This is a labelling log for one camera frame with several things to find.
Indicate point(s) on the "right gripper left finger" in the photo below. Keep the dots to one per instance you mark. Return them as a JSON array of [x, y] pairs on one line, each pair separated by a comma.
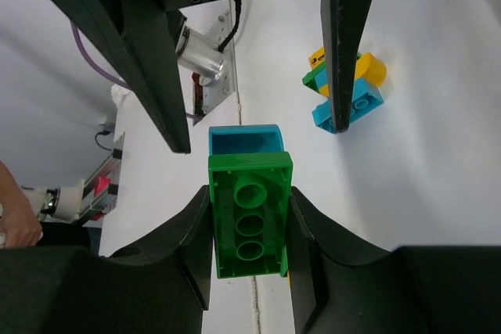
[[158, 284]]

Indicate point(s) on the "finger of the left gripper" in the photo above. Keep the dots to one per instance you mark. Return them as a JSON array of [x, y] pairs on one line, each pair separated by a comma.
[[134, 37], [343, 22]]

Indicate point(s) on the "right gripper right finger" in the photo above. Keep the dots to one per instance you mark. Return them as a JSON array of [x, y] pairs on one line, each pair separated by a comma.
[[340, 283]]

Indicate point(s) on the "yellow face lego piece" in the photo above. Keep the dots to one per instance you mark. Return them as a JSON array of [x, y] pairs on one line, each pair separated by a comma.
[[317, 58]]

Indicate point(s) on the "blue rectangular lego brick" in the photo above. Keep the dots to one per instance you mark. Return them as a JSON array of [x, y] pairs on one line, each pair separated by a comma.
[[365, 98]]

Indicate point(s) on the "green rectangular lego brick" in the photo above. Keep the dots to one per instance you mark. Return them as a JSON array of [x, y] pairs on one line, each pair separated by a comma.
[[249, 199]]

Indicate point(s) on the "blue curved lego brick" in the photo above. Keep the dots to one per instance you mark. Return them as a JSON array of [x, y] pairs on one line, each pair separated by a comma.
[[240, 139]]

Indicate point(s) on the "yellow arch lego brick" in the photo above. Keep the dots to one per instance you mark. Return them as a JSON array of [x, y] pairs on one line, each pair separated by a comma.
[[371, 69]]

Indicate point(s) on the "person's hand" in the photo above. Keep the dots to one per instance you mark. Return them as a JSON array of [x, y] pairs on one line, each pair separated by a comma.
[[19, 224]]

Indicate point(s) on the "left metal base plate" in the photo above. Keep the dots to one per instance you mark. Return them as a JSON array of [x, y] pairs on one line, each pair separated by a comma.
[[216, 70]]

